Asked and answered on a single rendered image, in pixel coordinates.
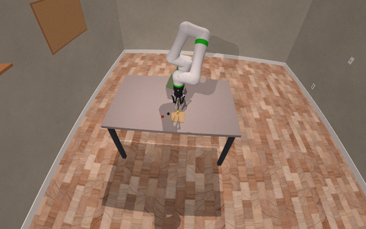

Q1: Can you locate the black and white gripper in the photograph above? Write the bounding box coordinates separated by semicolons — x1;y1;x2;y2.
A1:
172;91;185;108

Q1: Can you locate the tan flat mat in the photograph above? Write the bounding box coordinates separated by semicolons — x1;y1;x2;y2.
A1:
170;111;185;123

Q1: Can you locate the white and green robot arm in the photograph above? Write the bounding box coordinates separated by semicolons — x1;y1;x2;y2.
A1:
166;21;210;92

